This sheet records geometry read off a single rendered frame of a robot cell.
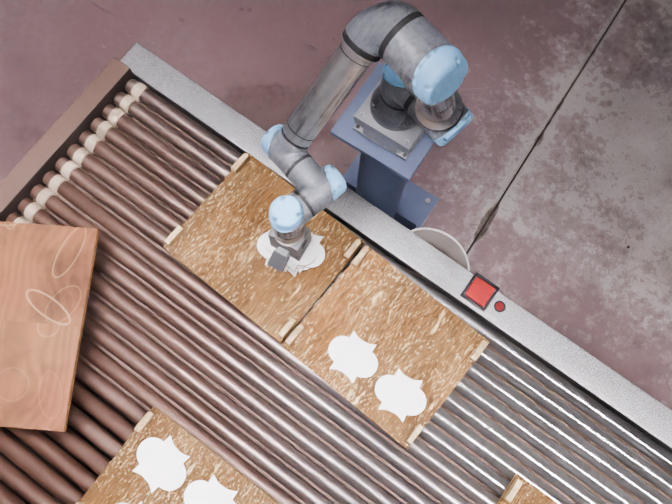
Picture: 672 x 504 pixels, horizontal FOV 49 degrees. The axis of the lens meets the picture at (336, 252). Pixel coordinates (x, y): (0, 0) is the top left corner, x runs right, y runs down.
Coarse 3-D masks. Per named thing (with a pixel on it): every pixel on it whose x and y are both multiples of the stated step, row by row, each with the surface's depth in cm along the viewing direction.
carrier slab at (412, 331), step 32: (352, 288) 193; (384, 288) 193; (416, 288) 193; (320, 320) 190; (352, 320) 191; (384, 320) 191; (416, 320) 191; (448, 320) 191; (320, 352) 188; (384, 352) 189; (416, 352) 189; (448, 352) 189; (352, 384) 186; (448, 384) 187; (384, 416) 184; (416, 416) 184
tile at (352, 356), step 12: (336, 348) 188; (348, 348) 188; (360, 348) 188; (372, 348) 188; (336, 360) 187; (348, 360) 187; (360, 360) 187; (372, 360) 187; (348, 372) 186; (360, 372) 186; (372, 372) 186
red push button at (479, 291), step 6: (474, 282) 194; (480, 282) 194; (468, 288) 194; (474, 288) 194; (480, 288) 194; (486, 288) 194; (492, 288) 194; (468, 294) 194; (474, 294) 194; (480, 294) 194; (486, 294) 194; (474, 300) 193; (480, 300) 193; (486, 300) 193
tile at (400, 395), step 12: (396, 372) 186; (384, 384) 186; (396, 384) 186; (408, 384) 186; (420, 384) 186; (384, 396) 185; (396, 396) 185; (408, 396) 185; (420, 396) 185; (384, 408) 184; (396, 408) 184; (408, 408) 184; (420, 408) 184
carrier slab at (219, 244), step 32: (256, 160) 202; (224, 192) 199; (256, 192) 199; (288, 192) 199; (192, 224) 197; (224, 224) 197; (256, 224) 197; (320, 224) 197; (192, 256) 194; (224, 256) 195; (256, 256) 195; (352, 256) 195; (224, 288) 192; (256, 288) 192; (288, 288) 193; (320, 288) 193; (256, 320) 190; (288, 320) 190
